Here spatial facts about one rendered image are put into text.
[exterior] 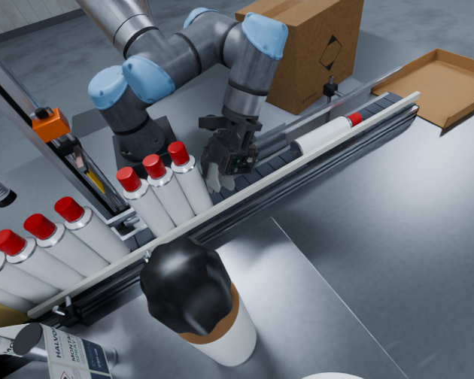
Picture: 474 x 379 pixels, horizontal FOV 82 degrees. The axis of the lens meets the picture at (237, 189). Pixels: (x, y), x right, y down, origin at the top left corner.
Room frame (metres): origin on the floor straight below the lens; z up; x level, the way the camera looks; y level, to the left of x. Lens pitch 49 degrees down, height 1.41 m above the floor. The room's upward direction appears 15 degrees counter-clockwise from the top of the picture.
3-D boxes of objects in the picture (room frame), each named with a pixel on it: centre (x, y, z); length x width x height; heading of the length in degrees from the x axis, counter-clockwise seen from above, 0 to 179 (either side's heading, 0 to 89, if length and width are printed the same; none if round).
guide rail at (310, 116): (0.49, -0.02, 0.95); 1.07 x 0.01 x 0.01; 109
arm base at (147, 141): (0.74, 0.25, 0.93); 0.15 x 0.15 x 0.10
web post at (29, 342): (0.14, 0.31, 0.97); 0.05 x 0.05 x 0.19
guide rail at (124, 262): (0.42, -0.05, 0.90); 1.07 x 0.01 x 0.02; 109
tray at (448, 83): (0.68, -0.71, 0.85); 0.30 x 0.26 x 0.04; 109
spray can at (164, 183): (0.40, 0.14, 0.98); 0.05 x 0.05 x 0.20
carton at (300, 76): (0.89, -0.32, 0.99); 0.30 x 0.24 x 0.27; 120
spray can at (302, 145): (0.54, -0.27, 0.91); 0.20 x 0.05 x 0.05; 107
